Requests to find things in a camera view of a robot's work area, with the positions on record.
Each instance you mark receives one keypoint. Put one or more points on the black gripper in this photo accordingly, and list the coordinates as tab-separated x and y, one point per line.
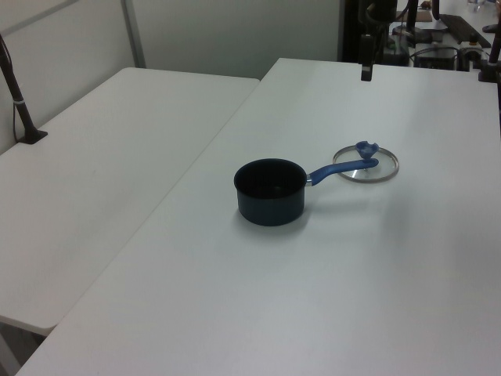
366	49

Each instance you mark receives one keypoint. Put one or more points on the glass lid blue knob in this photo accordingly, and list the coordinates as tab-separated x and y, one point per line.
376	168

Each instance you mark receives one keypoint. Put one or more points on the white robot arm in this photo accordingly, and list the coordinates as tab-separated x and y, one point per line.
381	8

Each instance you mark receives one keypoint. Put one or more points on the black equipment box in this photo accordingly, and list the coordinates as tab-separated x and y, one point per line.
434	58

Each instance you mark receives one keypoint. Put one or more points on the dark flat monitor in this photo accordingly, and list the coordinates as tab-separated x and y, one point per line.
460	26

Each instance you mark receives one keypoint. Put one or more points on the black clamp pole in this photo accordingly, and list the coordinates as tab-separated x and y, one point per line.
492	58

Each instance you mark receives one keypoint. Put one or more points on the black camera stand pole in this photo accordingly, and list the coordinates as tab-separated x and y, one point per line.
19	105

